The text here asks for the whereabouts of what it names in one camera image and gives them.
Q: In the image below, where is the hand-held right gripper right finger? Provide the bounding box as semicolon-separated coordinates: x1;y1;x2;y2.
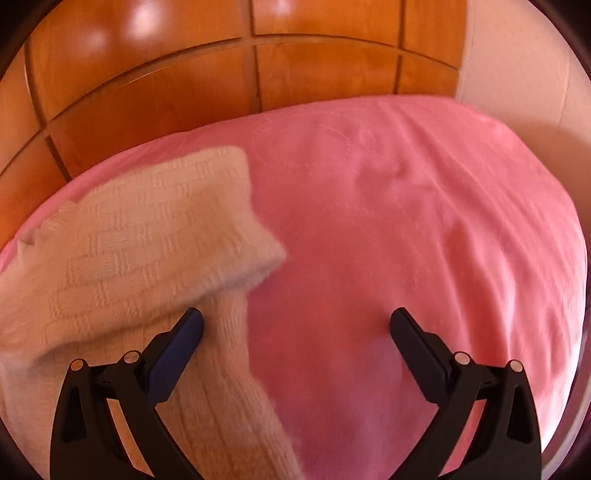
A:
389;307;542;480

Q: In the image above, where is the pink bed sheet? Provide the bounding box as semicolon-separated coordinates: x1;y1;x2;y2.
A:
0;95;587;480

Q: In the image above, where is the white knit sweater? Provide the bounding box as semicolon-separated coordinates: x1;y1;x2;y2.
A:
0;145;305;480

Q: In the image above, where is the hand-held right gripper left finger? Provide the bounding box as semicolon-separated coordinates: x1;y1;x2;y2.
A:
50;307;206;480

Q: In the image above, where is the wooden headboard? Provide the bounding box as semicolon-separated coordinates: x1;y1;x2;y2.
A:
0;0;472;259

